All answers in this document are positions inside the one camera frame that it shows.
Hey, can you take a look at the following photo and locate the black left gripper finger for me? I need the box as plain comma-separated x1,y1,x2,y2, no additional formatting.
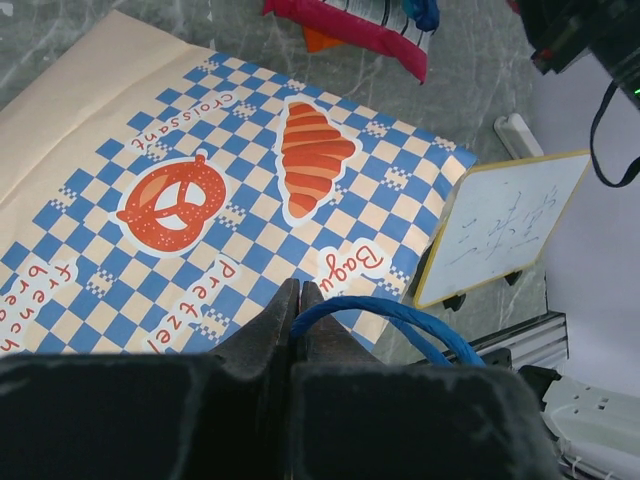
1,279,300,479

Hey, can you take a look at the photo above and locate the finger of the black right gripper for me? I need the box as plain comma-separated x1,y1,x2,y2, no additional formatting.
289,280,559,480

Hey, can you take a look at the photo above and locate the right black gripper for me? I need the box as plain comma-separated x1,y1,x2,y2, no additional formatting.
511,1,639,75

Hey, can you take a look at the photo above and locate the blue candy bag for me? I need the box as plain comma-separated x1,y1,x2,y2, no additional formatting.
402,0,440,32

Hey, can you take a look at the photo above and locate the red white snack bag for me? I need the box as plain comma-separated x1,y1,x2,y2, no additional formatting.
263,0,436,83

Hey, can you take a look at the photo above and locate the blue checkered paper bag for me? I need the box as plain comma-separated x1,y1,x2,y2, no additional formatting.
1,13,475,355

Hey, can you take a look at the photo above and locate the orange snack packet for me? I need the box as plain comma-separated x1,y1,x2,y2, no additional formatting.
303,26,344,53

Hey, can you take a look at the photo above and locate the small whiteboard with writing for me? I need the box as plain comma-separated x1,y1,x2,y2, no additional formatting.
413,150,591,309

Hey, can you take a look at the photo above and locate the aluminium rail frame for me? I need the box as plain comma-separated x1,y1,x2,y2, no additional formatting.
471,311,569,371

